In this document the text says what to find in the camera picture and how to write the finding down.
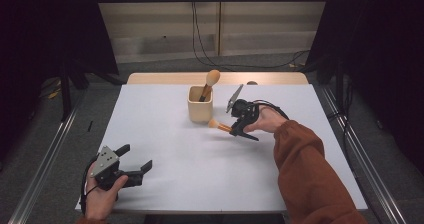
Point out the black metal stand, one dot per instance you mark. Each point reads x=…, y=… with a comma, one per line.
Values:
x=339, y=90
x=65, y=94

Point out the dark curtain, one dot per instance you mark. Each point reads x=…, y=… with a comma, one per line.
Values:
x=40, y=50
x=383, y=67

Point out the small-headed black makeup brush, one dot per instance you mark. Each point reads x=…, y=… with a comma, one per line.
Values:
x=215, y=124

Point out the large-headed black makeup brush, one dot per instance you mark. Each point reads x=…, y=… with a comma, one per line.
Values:
x=212, y=78

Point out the small black floor piece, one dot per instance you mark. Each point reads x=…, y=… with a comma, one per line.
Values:
x=90, y=126

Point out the white table sheet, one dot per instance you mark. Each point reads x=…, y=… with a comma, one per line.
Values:
x=200, y=170

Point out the person's left hand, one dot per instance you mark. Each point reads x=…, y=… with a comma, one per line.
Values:
x=100, y=202

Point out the person's right hand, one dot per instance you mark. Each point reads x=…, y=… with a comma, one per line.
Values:
x=268, y=120

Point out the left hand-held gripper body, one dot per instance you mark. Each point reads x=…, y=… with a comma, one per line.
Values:
x=106, y=169

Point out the square beige cup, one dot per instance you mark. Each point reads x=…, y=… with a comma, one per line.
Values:
x=200, y=112

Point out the aluminium rail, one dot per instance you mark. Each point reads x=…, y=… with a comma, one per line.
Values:
x=366, y=160
x=46, y=157

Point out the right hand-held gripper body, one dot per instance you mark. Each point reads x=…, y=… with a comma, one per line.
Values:
x=246, y=110

